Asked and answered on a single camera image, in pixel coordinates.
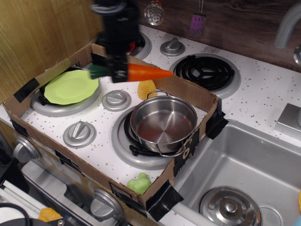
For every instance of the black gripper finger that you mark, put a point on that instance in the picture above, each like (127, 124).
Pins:
(118, 70)

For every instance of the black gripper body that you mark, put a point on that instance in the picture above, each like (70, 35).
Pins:
(120, 30)

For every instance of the orange toy carrot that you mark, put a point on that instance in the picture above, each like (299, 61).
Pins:
(135, 72)

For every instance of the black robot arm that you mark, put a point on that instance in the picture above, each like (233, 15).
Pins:
(113, 4)

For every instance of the light green plate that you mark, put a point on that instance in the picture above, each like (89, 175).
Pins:
(70, 87)

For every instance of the red white toy cheese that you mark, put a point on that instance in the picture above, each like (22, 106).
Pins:
(132, 47)

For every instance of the yellow toy corn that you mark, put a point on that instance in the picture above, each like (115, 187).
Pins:
(144, 88)

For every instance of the upper silver stove knob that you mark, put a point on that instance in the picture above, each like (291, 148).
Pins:
(116, 100)

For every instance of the silver stove knob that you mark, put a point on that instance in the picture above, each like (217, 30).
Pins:
(116, 100)
(79, 135)
(172, 48)

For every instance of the silver perforated ladle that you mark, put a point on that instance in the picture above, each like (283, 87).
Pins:
(154, 12)

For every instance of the back silver stove knob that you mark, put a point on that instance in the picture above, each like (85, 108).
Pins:
(172, 48)

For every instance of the stainless steel pot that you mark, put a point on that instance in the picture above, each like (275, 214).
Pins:
(162, 123)

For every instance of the lower silver stove knob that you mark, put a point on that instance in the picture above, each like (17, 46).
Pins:
(79, 135)

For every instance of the purple toy grater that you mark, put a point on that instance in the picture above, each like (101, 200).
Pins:
(198, 21)

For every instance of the back right black burner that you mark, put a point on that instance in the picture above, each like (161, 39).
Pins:
(214, 73)

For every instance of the green toy vegetable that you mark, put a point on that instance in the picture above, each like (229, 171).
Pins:
(139, 185)

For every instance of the left oven front knob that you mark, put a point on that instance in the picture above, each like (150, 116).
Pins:
(25, 151)

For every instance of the oven knob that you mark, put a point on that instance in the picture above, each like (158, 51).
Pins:
(25, 151)
(104, 206)

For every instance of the brown cardboard fence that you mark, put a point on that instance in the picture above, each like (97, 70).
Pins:
(98, 165)

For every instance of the right oven front knob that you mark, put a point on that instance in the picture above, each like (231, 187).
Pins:
(104, 206)

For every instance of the yellow toy at bottom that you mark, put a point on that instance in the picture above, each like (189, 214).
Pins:
(48, 214)

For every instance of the steel pot lid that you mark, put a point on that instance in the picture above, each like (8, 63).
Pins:
(230, 206)

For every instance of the silver faucet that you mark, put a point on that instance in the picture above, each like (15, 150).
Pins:
(288, 37)

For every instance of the silver sink basin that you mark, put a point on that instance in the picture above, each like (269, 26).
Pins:
(267, 168)

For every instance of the silver faucet handle base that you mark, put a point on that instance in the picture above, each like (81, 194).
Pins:
(289, 122)

